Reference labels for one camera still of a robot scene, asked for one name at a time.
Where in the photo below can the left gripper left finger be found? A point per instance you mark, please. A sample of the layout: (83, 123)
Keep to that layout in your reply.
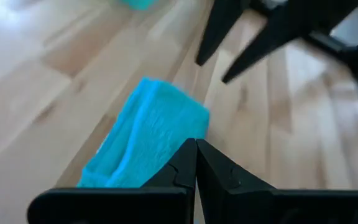
(120, 205)

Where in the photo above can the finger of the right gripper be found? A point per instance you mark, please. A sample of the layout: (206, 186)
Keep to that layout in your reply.
(259, 49)
(221, 28)

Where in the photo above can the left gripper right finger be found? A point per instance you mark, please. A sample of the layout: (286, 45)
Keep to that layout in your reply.
(275, 208)

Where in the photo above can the teal microfiber towel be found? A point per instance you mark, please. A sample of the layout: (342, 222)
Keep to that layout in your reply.
(154, 137)

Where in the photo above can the translucent green plastic bin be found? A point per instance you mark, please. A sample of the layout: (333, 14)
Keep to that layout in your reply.
(138, 3)

